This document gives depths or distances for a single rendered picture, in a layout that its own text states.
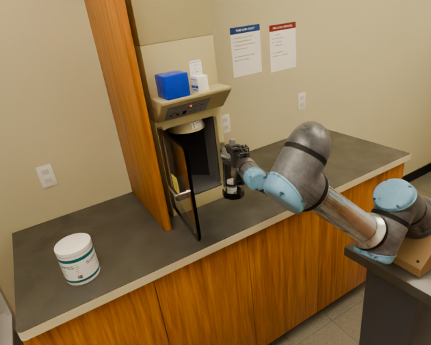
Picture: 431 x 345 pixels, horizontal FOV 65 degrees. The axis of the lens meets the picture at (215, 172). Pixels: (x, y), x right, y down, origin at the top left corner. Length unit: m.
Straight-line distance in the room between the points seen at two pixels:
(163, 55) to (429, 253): 1.18
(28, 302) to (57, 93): 0.91
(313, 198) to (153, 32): 0.89
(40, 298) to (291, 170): 1.02
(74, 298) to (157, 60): 0.94
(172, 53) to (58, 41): 0.56
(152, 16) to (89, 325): 1.17
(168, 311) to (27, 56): 1.25
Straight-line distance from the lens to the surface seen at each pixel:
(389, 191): 1.17
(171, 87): 1.33
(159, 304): 1.51
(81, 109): 1.80
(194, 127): 1.55
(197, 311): 1.64
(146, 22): 1.40
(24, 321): 1.39
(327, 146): 0.88
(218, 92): 1.43
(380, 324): 1.61
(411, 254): 1.34
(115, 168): 1.91
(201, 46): 1.50
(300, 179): 0.83
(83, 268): 1.37
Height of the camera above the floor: 1.80
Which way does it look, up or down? 26 degrees down
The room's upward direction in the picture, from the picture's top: 7 degrees counter-clockwise
